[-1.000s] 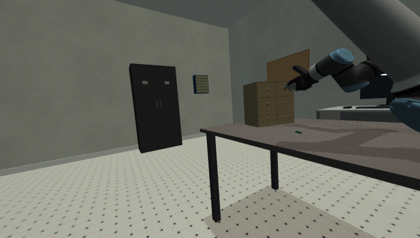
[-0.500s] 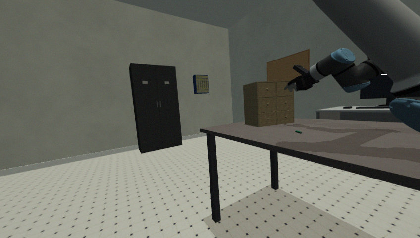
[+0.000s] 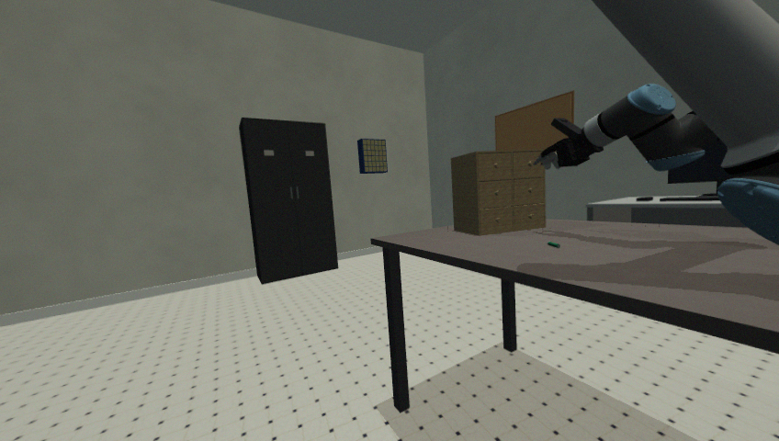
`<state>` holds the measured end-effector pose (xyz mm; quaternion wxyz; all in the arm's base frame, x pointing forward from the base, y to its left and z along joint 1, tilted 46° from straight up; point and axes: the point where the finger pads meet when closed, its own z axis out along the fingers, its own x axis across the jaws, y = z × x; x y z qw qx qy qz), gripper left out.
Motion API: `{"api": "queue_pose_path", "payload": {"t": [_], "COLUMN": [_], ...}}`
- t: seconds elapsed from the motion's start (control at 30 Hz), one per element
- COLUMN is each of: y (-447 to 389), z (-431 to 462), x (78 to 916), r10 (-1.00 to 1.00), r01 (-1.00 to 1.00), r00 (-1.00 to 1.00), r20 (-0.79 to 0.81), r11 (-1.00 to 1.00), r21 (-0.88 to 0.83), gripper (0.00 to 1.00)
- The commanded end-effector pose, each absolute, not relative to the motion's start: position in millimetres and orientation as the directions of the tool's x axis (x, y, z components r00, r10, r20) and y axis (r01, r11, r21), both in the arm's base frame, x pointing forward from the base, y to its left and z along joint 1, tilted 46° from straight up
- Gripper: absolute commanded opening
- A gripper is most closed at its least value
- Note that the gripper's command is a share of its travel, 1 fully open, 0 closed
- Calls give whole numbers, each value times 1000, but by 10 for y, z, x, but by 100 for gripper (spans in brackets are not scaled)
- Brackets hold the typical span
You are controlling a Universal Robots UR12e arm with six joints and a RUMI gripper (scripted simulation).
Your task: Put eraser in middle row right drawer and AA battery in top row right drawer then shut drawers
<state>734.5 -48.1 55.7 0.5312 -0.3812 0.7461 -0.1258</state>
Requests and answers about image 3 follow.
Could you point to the wooden drawer front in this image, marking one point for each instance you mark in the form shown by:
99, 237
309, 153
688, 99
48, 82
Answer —
522, 187
489, 216
489, 164
528, 216
490, 193
523, 167

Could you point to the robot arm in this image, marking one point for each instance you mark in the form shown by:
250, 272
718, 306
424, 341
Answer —
721, 57

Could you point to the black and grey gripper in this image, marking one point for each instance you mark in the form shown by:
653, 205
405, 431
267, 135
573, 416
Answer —
576, 151

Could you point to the wooden chest of drawers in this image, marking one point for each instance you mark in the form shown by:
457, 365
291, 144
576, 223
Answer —
466, 195

